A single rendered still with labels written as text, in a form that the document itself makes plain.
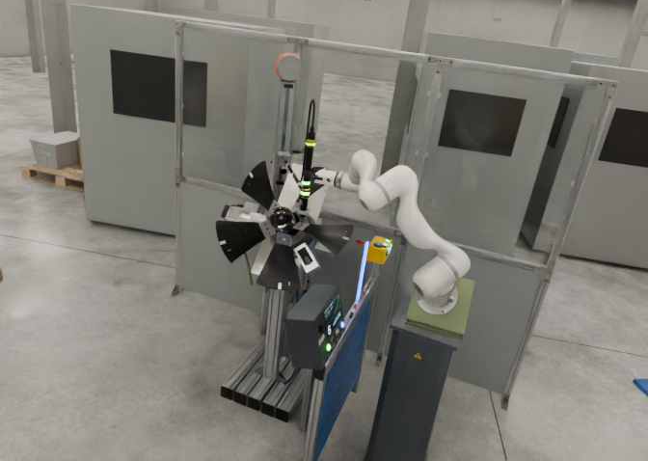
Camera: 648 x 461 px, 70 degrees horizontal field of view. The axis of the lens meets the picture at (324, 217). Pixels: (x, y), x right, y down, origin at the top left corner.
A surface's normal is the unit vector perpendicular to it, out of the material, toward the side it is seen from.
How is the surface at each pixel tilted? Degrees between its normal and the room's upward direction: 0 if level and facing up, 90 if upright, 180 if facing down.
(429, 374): 90
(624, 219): 90
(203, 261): 90
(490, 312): 90
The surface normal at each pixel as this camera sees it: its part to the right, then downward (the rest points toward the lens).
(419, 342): -0.41, 0.30
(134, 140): -0.15, 0.36
